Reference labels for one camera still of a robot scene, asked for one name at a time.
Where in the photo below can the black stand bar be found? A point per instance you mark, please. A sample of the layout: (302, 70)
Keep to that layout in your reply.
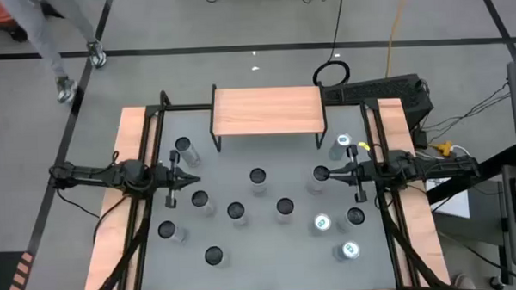
(478, 171)

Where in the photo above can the white paper sheet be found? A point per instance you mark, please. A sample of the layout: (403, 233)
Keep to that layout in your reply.
(455, 202)

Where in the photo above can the black computer tower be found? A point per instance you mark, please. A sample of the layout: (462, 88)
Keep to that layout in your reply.
(389, 93)

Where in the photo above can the person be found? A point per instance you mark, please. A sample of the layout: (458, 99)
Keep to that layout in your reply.
(43, 40)

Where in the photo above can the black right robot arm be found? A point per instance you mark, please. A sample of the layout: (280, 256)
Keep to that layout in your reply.
(435, 168)

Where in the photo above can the yellow power plug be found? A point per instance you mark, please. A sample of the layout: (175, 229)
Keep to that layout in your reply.
(445, 148)

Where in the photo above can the Celsius can blue label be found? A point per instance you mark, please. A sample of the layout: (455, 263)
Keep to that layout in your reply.
(170, 231)
(258, 179)

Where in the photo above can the Celsius can yellow label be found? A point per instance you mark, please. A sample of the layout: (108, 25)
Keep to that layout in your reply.
(202, 201)

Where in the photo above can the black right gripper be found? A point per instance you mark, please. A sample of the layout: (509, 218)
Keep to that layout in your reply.
(364, 173)

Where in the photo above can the blue silver Red Bull can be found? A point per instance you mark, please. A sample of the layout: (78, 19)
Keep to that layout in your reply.
(322, 223)
(348, 250)
(340, 144)

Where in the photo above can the black caster wheel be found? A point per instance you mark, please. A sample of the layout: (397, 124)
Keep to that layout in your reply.
(497, 282)

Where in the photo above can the black mat orange stripes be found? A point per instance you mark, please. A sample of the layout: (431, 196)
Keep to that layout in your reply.
(4, 274)

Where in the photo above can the yellow tape tag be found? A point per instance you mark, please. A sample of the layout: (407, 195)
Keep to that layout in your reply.
(363, 145)

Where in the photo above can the Celsius can orange print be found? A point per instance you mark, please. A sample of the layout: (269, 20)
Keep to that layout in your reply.
(284, 208)

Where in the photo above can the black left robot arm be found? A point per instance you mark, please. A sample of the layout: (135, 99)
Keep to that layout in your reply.
(91, 173)

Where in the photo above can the white Celsius can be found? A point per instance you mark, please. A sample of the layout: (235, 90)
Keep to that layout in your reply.
(354, 217)
(236, 212)

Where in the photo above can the wooden shelf black legs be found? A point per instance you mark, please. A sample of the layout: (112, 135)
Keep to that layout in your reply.
(267, 110)

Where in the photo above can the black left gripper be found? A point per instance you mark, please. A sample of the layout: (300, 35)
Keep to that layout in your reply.
(166, 179)

